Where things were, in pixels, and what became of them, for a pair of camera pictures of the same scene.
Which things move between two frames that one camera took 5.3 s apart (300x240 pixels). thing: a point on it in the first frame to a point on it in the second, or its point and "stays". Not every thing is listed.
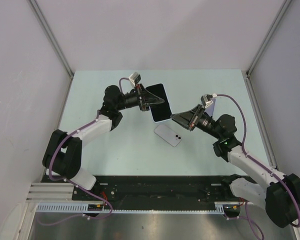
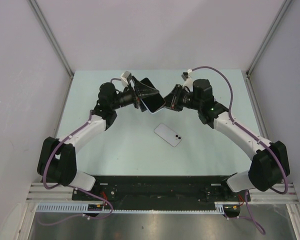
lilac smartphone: [167, 133] stays
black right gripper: [183, 118] to [172, 101]
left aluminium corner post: [42, 18] stays
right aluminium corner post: [267, 38] stays
